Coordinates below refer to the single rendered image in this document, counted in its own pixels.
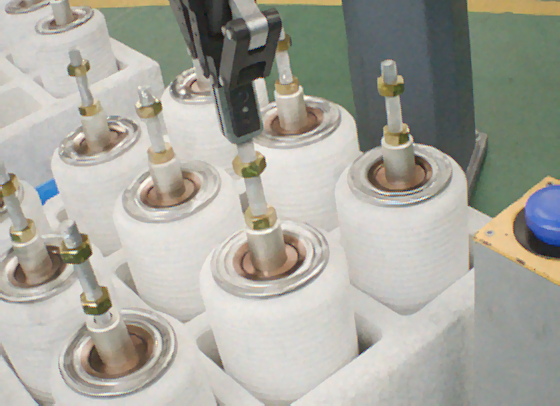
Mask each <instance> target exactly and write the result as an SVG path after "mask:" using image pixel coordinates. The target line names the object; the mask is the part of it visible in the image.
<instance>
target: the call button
mask: <svg viewBox="0 0 560 406"><path fill-rule="evenodd" d="M525 217H526V223H527V225H528V226H529V228H530V229H531V230H532V231H533V233H534V234H535V235H536V236H537V237H538V238H539V239H540V240H542V241H543V242H545V243H547V244H549V245H558V246H560V185H552V186H548V187H545V188H542V189H538V190H536V191H535V192H533V194H532V195H530V196H529V198H528V199H527V203H526V214H525Z"/></svg>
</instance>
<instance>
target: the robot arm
mask: <svg viewBox="0 0 560 406"><path fill-rule="evenodd" d="M168 1H169V2H170V5H171V9H172V11H173V13H174V16H175V17H176V19H177V24H178V26H179V28H180V30H181V33H182V35H183V37H184V41H185V44H186V46H187V51H188V53H189V55H190V56H191V57H193V59H197V58H198V60H199V64H200V67H199V69H200V71H201V73H202V74H203V75H204V76H205V78H206V79H209V80H210V81H208V82H209V85H210V90H211V94H212V98H213V102H214V107H215V111H216V114H217V118H218V123H219V127H220V131H221V133H222V135H223V136H224V137H225V138H226V139H227V140H228V142H229V143H231V144H238V143H241V142H244V141H246V140H249V139H251V138H254V137H257V136H259V135H260V134H261V133H262V131H263V122H262V118H261V116H262V113H261V108H260V103H259V98H258V94H257V89H256V84H255V80H257V79H260V78H261V79H263V78H265V77H268V76H270V74H271V70H272V67H273V63H274V59H275V55H276V52H277V48H278V40H279V37H280V33H281V29H282V18H281V16H280V14H279V13H278V10H277V8H268V9H265V10H262V11H260V10H259V9H258V8H257V4H256V0H168Z"/></svg>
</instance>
